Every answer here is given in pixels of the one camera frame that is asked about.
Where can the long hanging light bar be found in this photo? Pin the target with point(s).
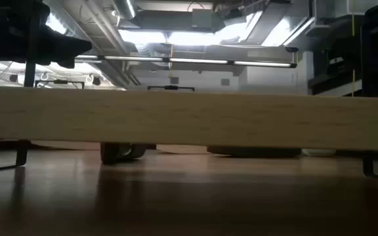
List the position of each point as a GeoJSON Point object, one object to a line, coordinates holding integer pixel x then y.
{"type": "Point", "coordinates": [136, 58]}

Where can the black rubber slide sandal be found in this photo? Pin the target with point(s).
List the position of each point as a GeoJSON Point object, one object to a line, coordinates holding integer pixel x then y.
{"type": "Point", "coordinates": [113, 153]}
{"type": "Point", "coordinates": [251, 152]}

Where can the silver round ceiling duct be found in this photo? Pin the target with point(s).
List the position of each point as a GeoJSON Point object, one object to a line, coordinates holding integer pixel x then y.
{"type": "Point", "coordinates": [125, 8]}

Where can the grey ceiling junction box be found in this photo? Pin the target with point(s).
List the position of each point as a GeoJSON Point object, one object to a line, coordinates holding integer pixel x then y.
{"type": "Point", "coordinates": [202, 18]}

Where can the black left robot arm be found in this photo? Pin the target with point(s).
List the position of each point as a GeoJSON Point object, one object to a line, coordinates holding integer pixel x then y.
{"type": "Point", "coordinates": [2, 29]}

